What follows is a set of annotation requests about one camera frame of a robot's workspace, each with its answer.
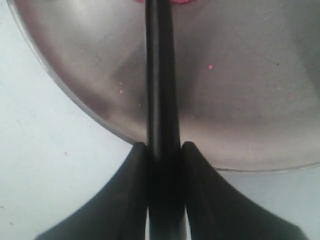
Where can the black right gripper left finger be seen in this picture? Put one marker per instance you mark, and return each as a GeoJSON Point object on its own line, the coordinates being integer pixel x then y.
{"type": "Point", "coordinates": [117, 212]}

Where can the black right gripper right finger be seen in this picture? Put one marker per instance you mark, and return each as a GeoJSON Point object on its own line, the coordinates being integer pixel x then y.
{"type": "Point", "coordinates": [217, 211]}

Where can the black knife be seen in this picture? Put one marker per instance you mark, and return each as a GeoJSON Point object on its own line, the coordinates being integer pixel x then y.
{"type": "Point", "coordinates": [166, 204]}

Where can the pink clay lump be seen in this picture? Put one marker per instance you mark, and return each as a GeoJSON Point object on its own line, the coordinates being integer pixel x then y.
{"type": "Point", "coordinates": [180, 2]}

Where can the round steel plate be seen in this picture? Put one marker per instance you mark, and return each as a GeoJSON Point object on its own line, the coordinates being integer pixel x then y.
{"type": "Point", "coordinates": [247, 72]}

